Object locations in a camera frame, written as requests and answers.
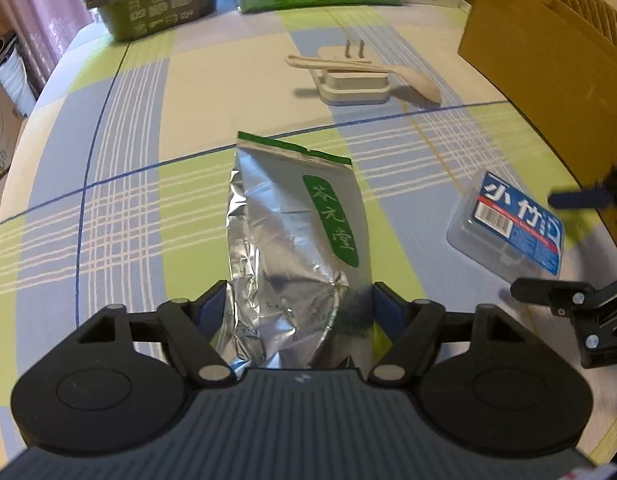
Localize clear blue label case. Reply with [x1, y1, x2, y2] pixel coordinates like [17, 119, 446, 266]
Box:
[446, 169, 565, 283]

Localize silver tea foil pouch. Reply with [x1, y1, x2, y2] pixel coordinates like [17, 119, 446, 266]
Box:
[214, 132, 373, 374]

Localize brown cardboard box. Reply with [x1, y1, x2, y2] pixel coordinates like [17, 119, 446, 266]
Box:
[457, 0, 617, 256]

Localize checked tablecloth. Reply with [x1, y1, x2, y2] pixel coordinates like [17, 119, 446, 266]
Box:
[0, 6, 617, 468]

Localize quilted beige chair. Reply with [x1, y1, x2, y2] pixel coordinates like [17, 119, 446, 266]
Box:
[559, 0, 617, 47]

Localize white power adapter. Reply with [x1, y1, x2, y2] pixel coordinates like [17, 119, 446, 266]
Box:
[310, 40, 391, 106]

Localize grey white paper bag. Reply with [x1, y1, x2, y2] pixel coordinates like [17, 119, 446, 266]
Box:
[0, 30, 38, 118]

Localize pink curtain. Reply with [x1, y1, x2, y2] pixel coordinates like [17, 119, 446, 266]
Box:
[0, 0, 94, 72]

